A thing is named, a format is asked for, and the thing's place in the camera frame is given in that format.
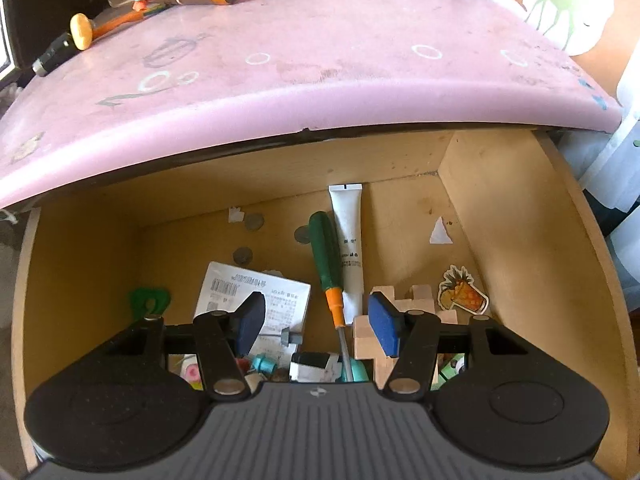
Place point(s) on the orange pen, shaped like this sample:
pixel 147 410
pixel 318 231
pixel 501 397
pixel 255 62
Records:
pixel 117 22

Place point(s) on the deer printed cloth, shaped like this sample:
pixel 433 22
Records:
pixel 560 0

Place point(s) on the wooden block puzzle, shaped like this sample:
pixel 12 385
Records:
pixel 425 300

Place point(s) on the white printed paper box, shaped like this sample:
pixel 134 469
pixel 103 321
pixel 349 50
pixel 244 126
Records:
pixel 225 290

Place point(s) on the black tool with yellow knob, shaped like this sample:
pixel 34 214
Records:
pixel 60 47

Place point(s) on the triangular white paper scrap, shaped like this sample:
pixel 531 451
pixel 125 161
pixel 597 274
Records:
pixel 441 234

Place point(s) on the white tube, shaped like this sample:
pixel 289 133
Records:
pixel 348 225

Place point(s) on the pineapple sticker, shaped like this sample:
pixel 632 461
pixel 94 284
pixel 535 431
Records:
pixel 460 294

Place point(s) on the grey coin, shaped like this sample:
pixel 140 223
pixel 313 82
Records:
pixel 254 221
pixel 301 234
pixel 242 255

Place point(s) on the wooden drawer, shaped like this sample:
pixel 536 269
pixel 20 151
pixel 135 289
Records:
pixel 125 240

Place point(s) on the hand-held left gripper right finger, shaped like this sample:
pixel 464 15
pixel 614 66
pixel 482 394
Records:
pixel 384 327

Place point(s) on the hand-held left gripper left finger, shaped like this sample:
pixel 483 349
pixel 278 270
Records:
pixel 251 321

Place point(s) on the small white black box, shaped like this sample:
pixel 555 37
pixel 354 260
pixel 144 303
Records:
pixel 314 366

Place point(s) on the small teal plastic piece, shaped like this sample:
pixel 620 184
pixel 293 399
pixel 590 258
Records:
pixel 263 363

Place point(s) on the small white paper scrap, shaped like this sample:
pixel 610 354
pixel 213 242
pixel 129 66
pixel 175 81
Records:
pixel 235 215

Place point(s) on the white curtain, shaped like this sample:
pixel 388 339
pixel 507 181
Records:
pixel 622 170

